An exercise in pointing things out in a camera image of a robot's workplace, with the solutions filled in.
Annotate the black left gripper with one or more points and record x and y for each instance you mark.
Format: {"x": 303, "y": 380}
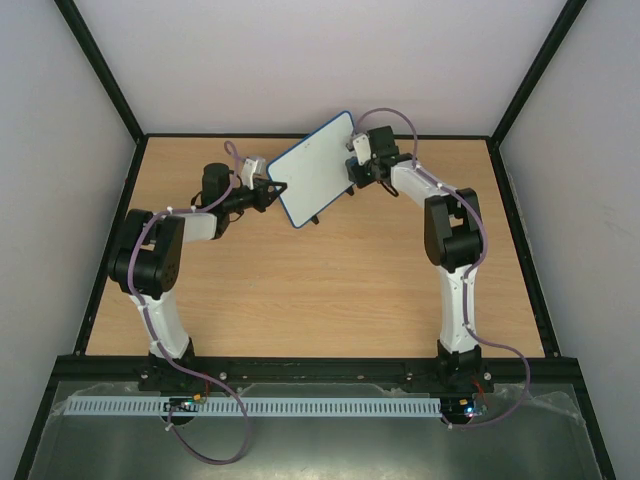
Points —
{"x": 264, "y": 198}

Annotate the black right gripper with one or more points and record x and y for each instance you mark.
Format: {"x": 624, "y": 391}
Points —
{"x": 360, "y": 172}

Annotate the blue framed whiteboard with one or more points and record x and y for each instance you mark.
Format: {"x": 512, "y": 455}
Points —
{"x": 314, "y": 170}

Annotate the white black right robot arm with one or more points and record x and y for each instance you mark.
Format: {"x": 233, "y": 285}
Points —
{"x": 454, "y": 236}

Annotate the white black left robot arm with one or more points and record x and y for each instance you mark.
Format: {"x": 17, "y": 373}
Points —
{"x": 145, "y": 261}

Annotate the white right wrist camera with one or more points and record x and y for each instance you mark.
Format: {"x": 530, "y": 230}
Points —
{"x": 362, "y": 148}

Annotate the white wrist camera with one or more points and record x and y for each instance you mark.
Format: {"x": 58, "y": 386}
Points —
{"x": 362, "y": 148}
{"x": 253, "y": 167}

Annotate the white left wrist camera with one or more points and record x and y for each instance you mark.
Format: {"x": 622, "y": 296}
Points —
{"x": 253, "y": 167}

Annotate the wire whiteboard stand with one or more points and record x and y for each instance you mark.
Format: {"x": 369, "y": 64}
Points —
{"x": 349, "y": 191}

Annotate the grey slotted cable duct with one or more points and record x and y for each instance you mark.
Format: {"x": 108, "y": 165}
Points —
{"x": 254, "y": 406}

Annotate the black cage frame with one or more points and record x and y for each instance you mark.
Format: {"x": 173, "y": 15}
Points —
{"x": 79, "y": 366}

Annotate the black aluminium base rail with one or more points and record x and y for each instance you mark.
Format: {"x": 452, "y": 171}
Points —
{"x": 411, "y": 375}

